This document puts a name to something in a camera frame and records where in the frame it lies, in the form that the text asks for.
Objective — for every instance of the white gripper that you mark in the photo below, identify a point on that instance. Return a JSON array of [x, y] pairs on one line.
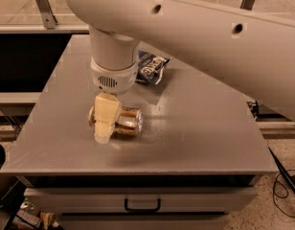
[[117, 80]]

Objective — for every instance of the orange soda can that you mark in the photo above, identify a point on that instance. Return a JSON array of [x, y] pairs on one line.
[[129, 122]]

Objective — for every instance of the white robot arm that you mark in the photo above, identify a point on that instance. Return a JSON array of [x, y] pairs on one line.
[[251, 52]]

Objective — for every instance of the blue chip bag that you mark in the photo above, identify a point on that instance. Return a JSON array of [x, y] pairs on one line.
[[151, 67]]

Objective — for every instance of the clutter items on floor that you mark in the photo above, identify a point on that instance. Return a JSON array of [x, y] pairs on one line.
[[30, 217]]

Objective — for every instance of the grey cabinet drawer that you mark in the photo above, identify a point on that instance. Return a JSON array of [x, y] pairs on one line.
[[111, 200]]

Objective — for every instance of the black drawer handle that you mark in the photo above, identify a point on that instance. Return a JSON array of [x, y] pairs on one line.
[[142, 206]]

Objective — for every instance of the left metal railing bracket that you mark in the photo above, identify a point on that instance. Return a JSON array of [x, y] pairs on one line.
[[48, 19]]

